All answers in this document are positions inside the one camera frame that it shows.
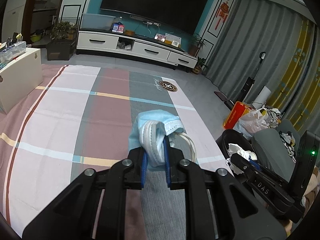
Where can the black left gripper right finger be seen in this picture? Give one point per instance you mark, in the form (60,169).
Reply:
(182,174)

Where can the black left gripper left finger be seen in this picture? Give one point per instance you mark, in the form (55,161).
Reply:
(126,174)

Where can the blue face mask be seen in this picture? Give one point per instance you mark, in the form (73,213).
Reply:
(149,130)

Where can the white tissue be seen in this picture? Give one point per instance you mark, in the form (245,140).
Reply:
(238,154)

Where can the black trash bin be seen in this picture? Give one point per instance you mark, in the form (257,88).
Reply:
(232,142)

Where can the grey sofa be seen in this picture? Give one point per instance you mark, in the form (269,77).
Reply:
(270,150)

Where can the white plastic shopping bag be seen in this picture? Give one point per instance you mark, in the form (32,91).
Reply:
(252,122)

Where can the red paper bag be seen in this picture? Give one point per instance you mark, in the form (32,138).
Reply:
(238,110)

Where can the white paper roll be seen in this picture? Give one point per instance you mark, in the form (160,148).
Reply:
(262,97)

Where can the yellow patterned curtain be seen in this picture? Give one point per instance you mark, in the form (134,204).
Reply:
(297,93)

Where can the small floor plant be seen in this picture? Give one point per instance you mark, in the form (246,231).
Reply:
(200,66)

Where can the upright vacuum cleaner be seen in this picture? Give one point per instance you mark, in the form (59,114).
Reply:
(251,79)

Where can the white TV cabinet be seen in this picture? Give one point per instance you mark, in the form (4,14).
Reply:
(135,47)

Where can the potted plant near cabinet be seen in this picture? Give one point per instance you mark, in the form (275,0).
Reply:
(196,44)

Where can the left potted plant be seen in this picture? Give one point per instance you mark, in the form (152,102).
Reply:
(62,41)

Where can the grey curtain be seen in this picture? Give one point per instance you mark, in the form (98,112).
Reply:
(259,40)

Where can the clear plastic storage box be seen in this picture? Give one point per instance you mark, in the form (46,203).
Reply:
(12,51)

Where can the black television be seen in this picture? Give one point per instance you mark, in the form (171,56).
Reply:
(181,14)

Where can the black camera box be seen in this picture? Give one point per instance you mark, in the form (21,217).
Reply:
(305,160)

